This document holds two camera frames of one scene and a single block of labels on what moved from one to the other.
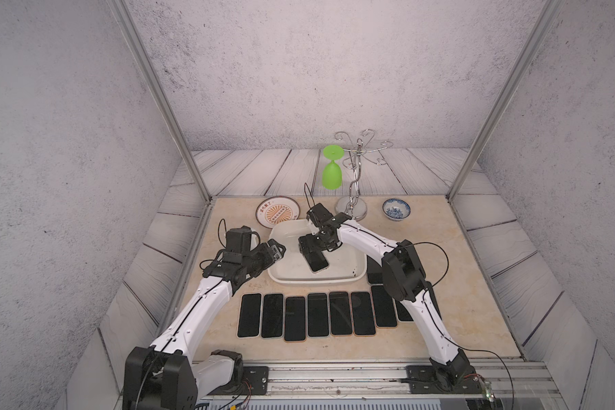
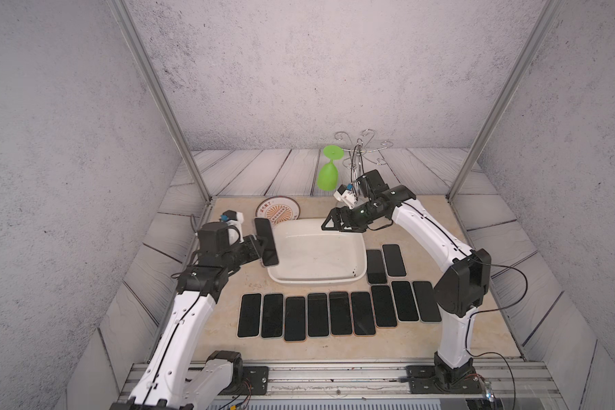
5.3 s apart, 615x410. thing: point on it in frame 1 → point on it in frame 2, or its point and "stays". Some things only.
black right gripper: [309, 247] → [336, 213]
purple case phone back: [249, 316] stays
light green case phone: [317, 314] stays
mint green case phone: [272, 315] stays
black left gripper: [268, 259] → [255, 250]
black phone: [295, 327] stays
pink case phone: [374, 271] stays
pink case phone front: [363, 318] stays
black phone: [316, 260] → [263, 228]
